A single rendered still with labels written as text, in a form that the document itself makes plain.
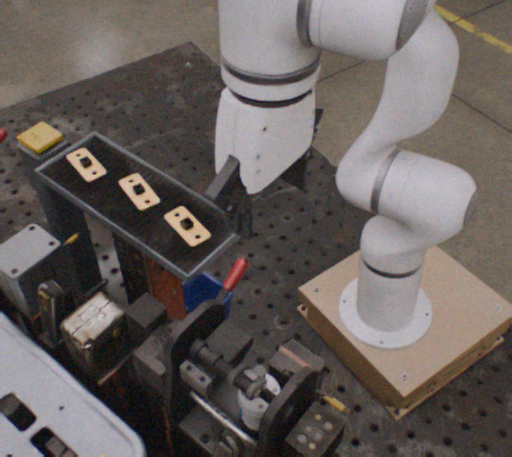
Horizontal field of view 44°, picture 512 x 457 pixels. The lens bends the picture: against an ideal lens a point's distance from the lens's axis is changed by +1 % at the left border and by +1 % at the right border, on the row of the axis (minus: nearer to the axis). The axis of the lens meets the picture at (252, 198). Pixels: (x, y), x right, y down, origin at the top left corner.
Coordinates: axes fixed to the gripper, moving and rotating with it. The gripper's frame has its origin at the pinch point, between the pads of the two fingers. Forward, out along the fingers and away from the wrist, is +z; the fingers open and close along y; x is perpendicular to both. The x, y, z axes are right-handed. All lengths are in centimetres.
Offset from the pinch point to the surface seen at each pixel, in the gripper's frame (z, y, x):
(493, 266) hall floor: 145, -138, 4
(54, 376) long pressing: 45, 18, -28
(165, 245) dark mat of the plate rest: 28.7, -4.2, -23.0
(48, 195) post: 40, -5, -57
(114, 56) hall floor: 145, -144, -216
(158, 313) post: 35.0, 2.8, -18.4
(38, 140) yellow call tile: 29, -7, -59
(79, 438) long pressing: 45, 22, -17
